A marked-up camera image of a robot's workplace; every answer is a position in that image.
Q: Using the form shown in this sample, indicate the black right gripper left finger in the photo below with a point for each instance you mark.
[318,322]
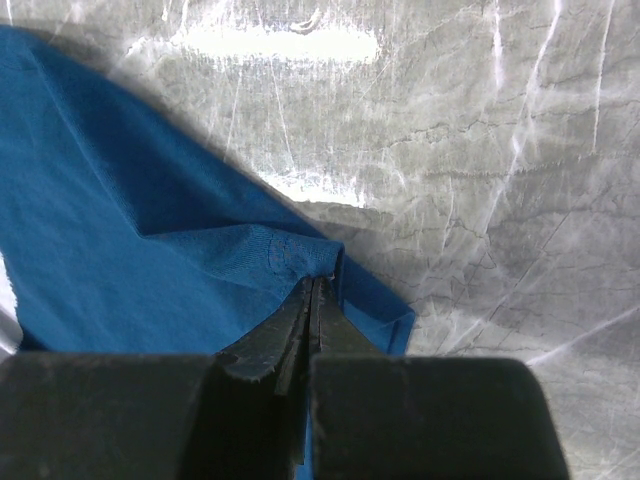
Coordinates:
[237,414]

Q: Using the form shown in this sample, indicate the blue t shirt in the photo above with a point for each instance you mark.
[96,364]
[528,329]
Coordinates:
[122,235]

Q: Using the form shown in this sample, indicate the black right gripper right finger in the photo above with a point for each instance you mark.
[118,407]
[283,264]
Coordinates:
[377,416]

